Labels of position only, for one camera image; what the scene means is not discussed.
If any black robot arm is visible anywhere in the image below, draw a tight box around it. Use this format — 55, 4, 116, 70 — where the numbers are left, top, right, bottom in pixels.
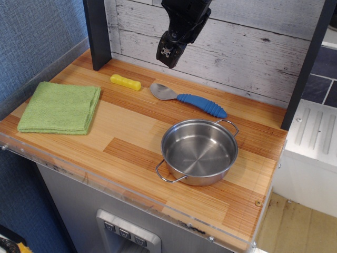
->
156, 0, 211, 69

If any green cloth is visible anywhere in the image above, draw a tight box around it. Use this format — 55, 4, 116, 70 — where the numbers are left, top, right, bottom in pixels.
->
17, 82, 101, 135

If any dark left post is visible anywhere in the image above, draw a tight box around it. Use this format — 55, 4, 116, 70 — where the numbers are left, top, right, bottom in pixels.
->
83, 0, 112, 71

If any dark post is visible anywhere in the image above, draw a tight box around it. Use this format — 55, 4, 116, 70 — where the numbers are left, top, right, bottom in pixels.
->
281, 0, 336, 131
83, 0, 112, 71

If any blue handled metal spoon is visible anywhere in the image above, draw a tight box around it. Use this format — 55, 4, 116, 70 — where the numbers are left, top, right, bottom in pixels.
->
150, 83, 227, 119

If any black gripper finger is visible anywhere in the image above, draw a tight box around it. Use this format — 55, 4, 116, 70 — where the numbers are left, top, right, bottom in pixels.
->
156, 34, 174, 63
168, 43, 187, 69

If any yellow plastic corn piece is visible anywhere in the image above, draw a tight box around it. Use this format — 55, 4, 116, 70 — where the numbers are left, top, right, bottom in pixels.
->
110, 74, 142, 91

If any dark right post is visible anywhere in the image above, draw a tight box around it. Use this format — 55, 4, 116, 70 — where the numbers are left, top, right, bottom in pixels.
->
281, 0, 336, 131

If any silver dispenser button panel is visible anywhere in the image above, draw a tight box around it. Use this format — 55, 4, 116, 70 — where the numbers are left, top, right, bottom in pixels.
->
96, 209, 162, 252

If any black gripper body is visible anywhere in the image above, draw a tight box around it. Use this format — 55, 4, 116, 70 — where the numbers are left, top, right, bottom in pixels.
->
161, 7, 211, 50

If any stainless steel pot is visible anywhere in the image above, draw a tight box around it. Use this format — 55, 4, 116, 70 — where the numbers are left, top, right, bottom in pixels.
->
155, 119, 239, 186

